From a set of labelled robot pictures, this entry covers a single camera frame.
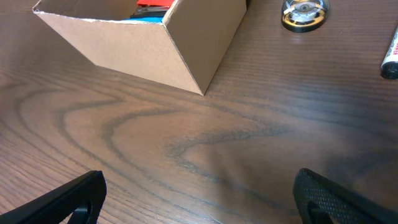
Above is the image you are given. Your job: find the brown cardboard box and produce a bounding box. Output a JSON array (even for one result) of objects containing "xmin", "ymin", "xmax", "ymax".
[{"xmin": 32, "ymin": 0, "xmax": 247, "ymax": 95}]

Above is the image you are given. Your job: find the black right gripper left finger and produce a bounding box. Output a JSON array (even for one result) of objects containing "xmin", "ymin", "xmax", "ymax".
[{"xmin": 1, "ymin": 170, "xmax": 107, "ymax": 224}]

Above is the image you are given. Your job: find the orange stapler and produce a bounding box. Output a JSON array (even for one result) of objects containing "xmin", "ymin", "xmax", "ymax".
[{"xmin": 137, "ymin": 0, "xmax": 174, "ymax": 7}]

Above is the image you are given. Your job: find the blue plastic staple remover block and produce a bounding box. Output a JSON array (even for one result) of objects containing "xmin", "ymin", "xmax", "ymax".
[{"xmin": 126, "ymin": 17, "xmax": 163, "ymax": 23}]

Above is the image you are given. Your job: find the black whiteboard marker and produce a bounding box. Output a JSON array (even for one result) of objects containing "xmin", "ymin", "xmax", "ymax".
[{"xmin": 381, "ymin": 29, "xmax": 398, "ymax": 80}]

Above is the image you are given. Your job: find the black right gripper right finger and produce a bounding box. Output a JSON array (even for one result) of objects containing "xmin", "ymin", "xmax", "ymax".
[{"xmin": 293, "ymin": 168, "xmax": 397, "ymax": 223}]

